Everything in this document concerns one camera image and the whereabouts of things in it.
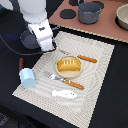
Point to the wooden handled fork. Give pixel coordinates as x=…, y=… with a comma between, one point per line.
x=66, y=81

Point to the wooden handled knife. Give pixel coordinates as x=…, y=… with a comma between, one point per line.
x=79, y=56

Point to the red toy sausage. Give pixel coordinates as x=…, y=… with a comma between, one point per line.
x=21, y=61

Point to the black stove burner disc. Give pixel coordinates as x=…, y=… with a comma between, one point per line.
x=67, y=14

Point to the white toy fish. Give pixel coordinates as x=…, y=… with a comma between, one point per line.
x=64, y=94

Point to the tan round plate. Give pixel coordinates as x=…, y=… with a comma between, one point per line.
x=68, y=74

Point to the cream bowl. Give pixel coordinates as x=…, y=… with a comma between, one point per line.
x=122, y=15

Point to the yellow bread loaf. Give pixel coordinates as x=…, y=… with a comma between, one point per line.
x=69, y=65

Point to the large grey pot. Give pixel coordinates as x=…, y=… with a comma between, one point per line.
x=88, y=12

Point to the light blue milk carton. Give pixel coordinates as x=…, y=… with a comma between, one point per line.
x=27, y=78

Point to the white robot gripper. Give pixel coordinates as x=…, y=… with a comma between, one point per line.
x=43, y=34

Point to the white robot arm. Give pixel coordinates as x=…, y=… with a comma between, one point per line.
x=34, y=12

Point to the beige woven placemat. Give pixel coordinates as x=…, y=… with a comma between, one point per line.
x=77, y=111

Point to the small grey saucepan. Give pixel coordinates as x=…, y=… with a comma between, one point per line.
x=29, y=40

